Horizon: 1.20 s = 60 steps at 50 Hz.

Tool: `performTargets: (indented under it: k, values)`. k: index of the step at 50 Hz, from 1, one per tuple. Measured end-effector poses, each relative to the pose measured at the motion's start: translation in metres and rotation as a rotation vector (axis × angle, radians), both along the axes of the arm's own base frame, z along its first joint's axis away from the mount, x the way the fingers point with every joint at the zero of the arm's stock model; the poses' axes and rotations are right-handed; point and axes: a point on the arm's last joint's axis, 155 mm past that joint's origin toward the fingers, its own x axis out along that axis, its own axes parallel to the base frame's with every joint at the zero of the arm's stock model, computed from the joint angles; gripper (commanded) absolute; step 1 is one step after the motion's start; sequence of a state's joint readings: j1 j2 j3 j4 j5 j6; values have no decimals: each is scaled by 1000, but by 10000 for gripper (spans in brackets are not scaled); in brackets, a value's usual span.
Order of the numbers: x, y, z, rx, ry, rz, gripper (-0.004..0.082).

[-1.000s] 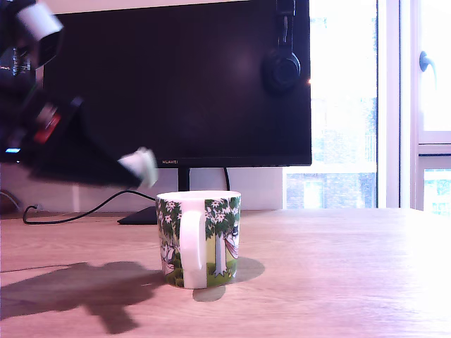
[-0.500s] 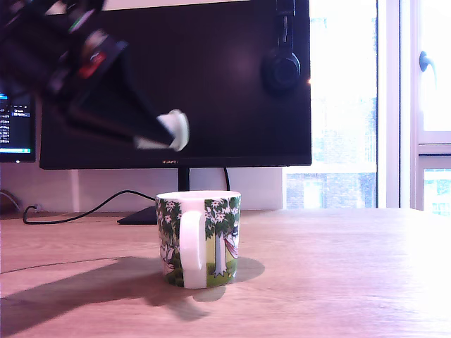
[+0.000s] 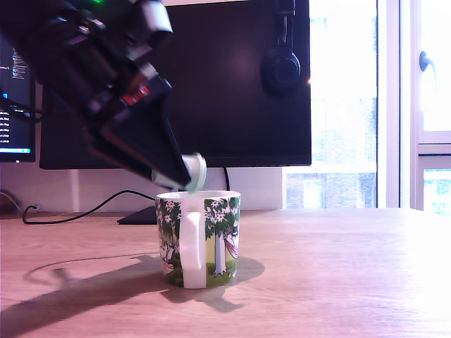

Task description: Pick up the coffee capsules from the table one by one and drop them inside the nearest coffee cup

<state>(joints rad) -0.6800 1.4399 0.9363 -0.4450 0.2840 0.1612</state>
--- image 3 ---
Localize white window frame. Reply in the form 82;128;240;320
376;0;451;216

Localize white mug with tree print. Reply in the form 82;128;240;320
155;189;242;290

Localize long black cable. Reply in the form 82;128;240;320
23;189;158;225

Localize black headphones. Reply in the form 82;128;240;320
259;0;302;95

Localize grey window handle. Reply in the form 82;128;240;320
419;50;439;92

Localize dark brown round object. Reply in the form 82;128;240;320
0;189;22;214

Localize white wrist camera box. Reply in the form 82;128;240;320
133;0;175;40

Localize large black Huawei monitor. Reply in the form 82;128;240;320
39;0;313;225

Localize pale green coffee capsule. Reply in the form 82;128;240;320
151;152;208;195

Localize black monitor showing text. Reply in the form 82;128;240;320
0;37;37;163

